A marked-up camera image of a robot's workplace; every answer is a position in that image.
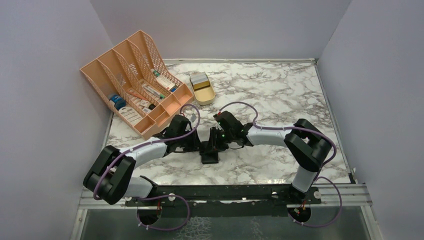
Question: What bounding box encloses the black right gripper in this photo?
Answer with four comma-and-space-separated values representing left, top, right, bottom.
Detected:
205, 125, 234, 153

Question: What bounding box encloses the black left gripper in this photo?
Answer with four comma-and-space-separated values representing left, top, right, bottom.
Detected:
176, 127, 205, 152

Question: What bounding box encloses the black leather card holder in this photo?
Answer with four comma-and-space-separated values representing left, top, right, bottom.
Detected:
199, 141, 219, 165

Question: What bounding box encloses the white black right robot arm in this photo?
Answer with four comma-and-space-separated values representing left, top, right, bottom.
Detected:
213, 111, 336, 204

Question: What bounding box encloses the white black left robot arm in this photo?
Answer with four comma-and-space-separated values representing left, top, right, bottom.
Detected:
82, 114, 200, 206

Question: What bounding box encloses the beige card tray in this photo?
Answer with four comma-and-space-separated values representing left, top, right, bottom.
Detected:
192, 82, 216, 106

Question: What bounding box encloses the white label card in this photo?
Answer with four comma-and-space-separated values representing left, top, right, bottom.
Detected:
118, 106, 143, 127

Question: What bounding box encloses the white glue stick box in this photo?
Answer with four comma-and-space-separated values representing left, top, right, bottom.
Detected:
150, 68, 177, 92

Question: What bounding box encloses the orange pen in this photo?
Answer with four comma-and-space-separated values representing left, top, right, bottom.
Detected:
126, 89, 149, 101

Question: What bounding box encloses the orange plastic desk organizer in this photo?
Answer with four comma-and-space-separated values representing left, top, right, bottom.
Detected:
80, 30, 194, 139

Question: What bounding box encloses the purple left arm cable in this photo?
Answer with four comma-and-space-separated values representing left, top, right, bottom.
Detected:
92, 103, 202, 201

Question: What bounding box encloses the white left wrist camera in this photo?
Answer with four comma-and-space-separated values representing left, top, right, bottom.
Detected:
187, 114, 197, 123

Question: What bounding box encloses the black mounting base rail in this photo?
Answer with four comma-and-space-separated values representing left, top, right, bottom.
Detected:
125, 184, 322, 218

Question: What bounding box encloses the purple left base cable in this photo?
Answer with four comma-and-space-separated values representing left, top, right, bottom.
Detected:
136, 194, 192, 232

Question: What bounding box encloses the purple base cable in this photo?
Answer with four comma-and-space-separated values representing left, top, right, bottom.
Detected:
286, 176, 344, 229
136, 194, 192, 232

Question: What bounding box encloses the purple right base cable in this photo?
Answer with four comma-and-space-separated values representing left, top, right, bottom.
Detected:
286, 176, 344, 229

